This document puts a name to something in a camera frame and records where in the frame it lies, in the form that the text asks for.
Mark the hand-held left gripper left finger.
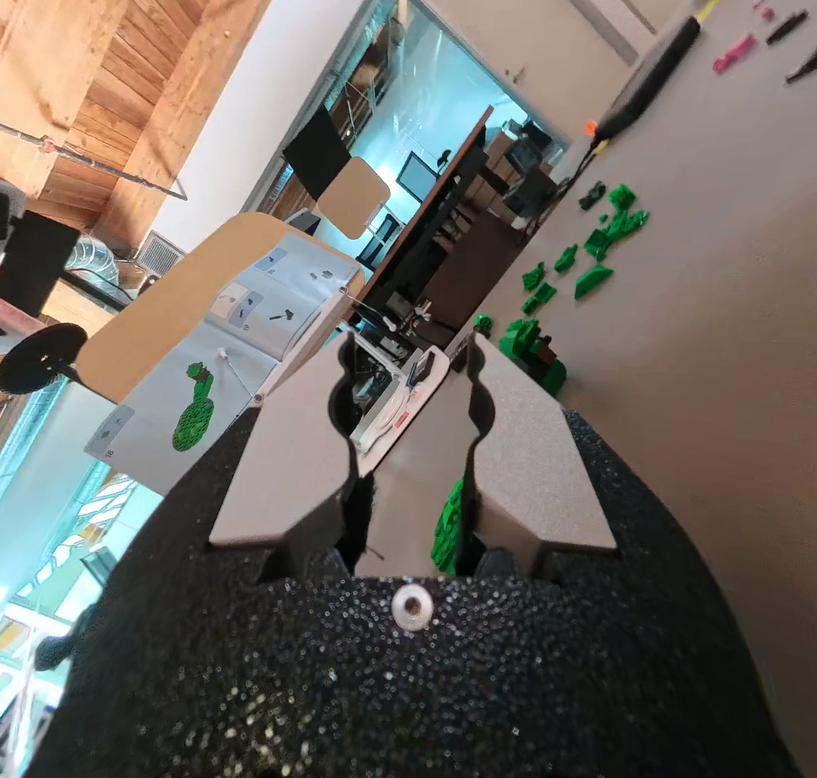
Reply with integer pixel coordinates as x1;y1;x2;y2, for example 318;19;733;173
209;330;360;552

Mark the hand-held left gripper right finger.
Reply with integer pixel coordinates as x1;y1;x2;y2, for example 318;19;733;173
461;333;618;576

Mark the green brick plant model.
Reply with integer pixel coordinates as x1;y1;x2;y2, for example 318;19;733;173
429;317;569;576

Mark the pile of green bricks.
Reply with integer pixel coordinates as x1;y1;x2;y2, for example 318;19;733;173
519;182;653;317

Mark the grey desk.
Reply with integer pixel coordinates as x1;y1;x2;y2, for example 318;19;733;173
354;0;817;778

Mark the brown background desk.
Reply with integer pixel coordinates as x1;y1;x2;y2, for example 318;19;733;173
359;104;497;309

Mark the instruction booklet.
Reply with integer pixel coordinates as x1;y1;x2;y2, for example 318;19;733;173
83;232;361;496

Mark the black square panel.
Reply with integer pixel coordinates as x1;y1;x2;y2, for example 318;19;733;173
282;106;353;202

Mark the black computer monitor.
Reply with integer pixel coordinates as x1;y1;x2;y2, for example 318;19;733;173
396;150;443;202

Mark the black studio light panel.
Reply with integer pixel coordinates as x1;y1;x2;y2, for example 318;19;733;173
0;180;88;397

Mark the stack of cardboard boxes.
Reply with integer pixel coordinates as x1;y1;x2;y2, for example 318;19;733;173
484;122;551;218

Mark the black power bank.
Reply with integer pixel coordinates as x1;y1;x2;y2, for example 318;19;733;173
595;16;704;145

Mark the black clip brick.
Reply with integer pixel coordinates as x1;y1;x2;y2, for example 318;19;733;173
765;11;808;46

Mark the wall air vent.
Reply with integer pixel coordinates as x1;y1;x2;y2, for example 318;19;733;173
134;229;187;277

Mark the silver air duct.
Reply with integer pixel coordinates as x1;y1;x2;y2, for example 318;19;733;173
63;235;123;289

